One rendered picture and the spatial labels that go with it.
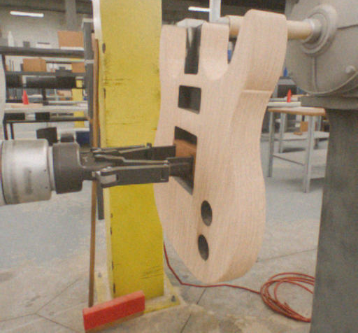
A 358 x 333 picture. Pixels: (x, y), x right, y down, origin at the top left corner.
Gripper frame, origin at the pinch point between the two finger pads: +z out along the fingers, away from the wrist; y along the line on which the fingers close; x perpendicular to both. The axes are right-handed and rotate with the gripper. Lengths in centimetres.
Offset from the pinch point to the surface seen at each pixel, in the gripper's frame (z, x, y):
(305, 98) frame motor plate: 40.0, 8.8, -14.5
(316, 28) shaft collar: 29.0, 23.5, -3.4
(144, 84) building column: 19, 8, -92
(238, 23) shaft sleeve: 12.0, 23.2, -4.6
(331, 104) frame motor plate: 39.8, 8.3, -6.1
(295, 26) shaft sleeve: 24.6, 23.6, -4.3
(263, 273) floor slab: 96, -107, -84
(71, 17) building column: 38, 147, -904
